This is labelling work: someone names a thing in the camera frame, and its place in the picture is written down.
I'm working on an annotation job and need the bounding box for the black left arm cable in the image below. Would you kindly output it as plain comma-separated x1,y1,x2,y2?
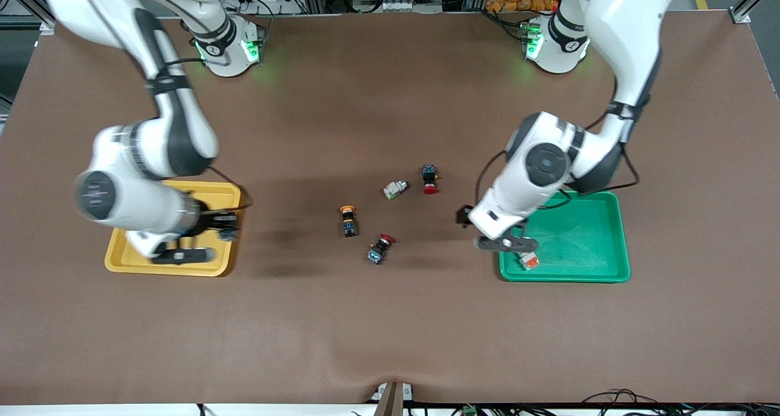
474,78,642,223

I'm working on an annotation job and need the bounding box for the black loose cable bundle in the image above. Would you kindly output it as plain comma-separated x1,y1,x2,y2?
582,389,674,416

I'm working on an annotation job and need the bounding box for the white power strip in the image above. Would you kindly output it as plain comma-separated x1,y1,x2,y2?
377,0,428,13

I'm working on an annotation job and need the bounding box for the aluminium frame profile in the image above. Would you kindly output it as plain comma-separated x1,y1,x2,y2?
728,0,780,24
0,0,59,36

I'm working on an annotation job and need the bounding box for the yellow plastic tray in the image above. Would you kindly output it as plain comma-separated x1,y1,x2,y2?
104,180,242,278

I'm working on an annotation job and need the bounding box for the green plastic tray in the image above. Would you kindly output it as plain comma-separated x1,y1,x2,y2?
497,189,631,283

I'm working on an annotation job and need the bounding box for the metal table edge bracket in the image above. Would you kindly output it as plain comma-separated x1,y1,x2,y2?
372,381,415,416

